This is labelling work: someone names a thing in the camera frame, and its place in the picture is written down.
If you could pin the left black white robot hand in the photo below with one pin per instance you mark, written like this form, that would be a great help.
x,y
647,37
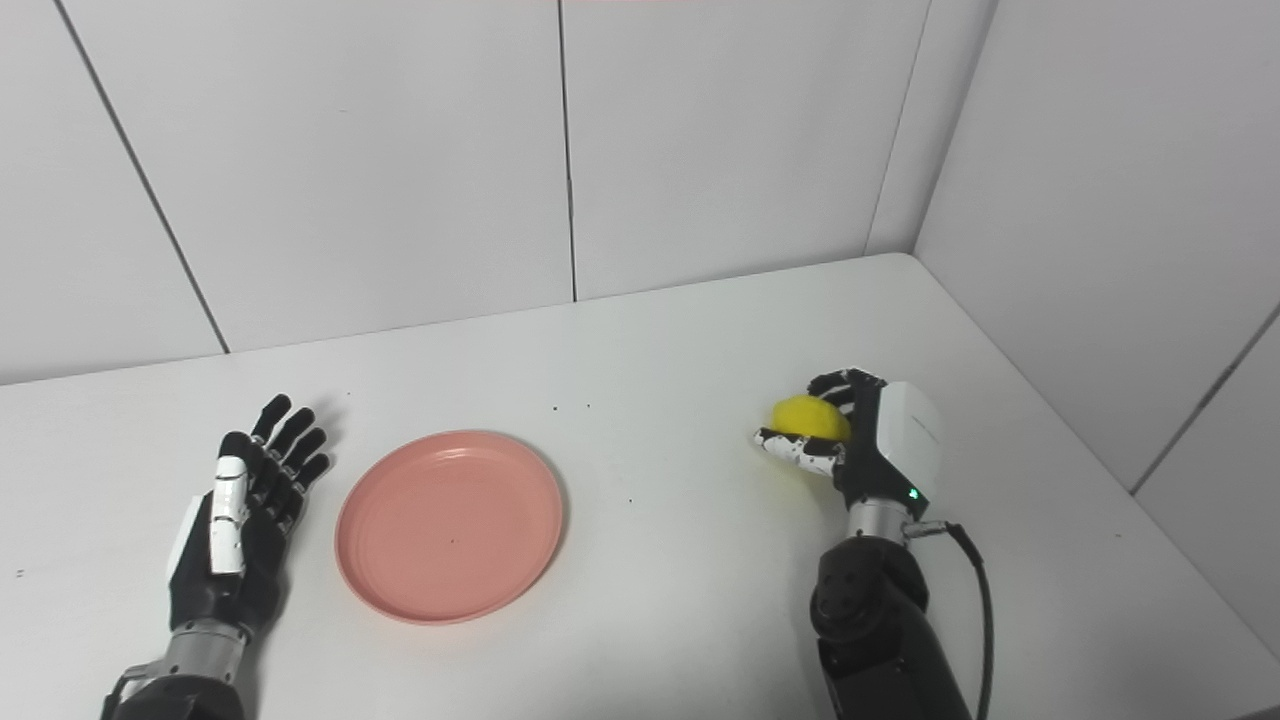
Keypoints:
x,y
260,560

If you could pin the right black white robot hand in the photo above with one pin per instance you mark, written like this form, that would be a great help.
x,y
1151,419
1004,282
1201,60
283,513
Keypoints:
x,y
900,440

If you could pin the yellow lemon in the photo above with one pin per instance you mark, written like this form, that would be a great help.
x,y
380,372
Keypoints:
x,y
805,416

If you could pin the pink round plate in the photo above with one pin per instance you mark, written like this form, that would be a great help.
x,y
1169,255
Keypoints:
x,y
450,527

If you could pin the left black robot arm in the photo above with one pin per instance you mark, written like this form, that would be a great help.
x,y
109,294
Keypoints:
x,y
185,680

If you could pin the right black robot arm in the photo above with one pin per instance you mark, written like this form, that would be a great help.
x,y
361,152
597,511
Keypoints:
x,y
880,630

